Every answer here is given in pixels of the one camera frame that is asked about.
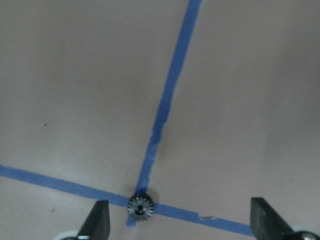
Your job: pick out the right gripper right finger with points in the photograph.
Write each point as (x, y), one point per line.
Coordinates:
(267, 224)

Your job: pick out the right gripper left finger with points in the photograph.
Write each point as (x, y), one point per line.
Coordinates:
(97, 224)

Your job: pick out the small black bearing gear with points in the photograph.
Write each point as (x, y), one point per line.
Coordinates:
(140, 207)

